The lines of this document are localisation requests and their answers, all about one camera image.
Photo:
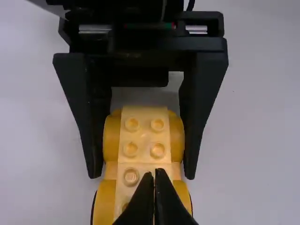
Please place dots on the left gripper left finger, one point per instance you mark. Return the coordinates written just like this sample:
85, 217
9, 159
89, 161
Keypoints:
143, 206

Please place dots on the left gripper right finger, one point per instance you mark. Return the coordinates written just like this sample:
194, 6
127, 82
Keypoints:
166, 206

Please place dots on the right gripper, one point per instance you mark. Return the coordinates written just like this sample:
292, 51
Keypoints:
140, 47

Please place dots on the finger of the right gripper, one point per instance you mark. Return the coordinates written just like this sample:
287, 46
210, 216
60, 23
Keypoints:
201, 93

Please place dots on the yellow toy car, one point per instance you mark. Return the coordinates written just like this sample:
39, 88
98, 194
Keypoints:
143, 145

